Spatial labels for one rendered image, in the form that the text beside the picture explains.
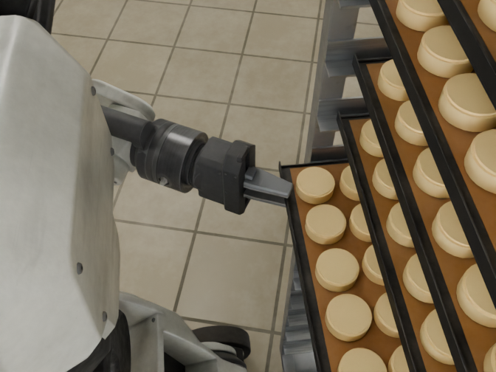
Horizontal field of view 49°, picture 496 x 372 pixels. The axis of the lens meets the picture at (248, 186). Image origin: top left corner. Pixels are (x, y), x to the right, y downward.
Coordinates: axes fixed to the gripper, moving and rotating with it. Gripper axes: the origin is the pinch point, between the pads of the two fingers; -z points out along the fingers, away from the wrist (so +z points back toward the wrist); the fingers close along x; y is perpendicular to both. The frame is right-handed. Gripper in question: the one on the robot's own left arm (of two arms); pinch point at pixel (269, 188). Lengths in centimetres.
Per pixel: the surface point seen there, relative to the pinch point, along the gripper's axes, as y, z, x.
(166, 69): 106, 86, -96
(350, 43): 8.6, -5.6, 19.4
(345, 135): 4.3, -7.7, 9.5
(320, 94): 7.6, -3.3, 11.6
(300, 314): 9, -6, -55
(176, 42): 123, 91, -96
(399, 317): -15.6, -19.3, 9.5
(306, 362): 8, -10, -81
